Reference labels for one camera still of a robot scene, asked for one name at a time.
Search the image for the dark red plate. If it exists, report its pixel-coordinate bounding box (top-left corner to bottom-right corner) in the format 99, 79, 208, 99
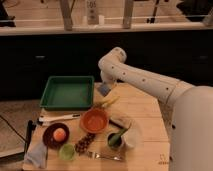
42, 123, 70, 149

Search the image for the blue grey sponge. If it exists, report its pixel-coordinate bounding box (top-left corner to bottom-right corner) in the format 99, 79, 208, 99
98, 83, 111, 96

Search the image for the black-handled knife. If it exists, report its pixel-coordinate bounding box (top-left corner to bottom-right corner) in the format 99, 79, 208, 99
109, 118, 126, 129

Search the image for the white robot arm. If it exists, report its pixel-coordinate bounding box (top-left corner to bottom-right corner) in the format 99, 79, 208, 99
98, 47, 213, 171

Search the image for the grey folded cloth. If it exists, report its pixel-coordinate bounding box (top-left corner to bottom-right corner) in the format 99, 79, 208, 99
24, 141, 47, 169

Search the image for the orange bowl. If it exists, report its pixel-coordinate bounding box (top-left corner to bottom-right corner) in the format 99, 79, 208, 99
80, 108, 109, 134

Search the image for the white mug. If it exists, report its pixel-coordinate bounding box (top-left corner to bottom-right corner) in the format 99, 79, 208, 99
123, 121, 143, 150

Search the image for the dark cup with green vegetable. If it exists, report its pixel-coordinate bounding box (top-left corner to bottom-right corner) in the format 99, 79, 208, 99
107, 129, 126, 150

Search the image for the white long-handled tool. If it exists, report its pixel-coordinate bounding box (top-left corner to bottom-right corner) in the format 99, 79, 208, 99
38, 114, 81, 122

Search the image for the green plastic tray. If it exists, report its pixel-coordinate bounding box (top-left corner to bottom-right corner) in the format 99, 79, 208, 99
40, 76, 94, 111

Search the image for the silver fork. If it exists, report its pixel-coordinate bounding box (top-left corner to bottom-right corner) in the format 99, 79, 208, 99
85, 151, 123, 161

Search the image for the small green cup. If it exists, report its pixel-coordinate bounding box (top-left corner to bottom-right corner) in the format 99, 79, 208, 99
59, 144, 75, 160

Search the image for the orange round fruit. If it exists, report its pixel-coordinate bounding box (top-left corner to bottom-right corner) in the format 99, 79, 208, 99
53, 128, 66, 142

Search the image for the bunch of dark grapes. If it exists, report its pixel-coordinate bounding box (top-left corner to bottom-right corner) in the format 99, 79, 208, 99
75, 133, 95, 154

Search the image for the yellow banana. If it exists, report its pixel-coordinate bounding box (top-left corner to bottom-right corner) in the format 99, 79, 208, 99
95, 97, 119, 108

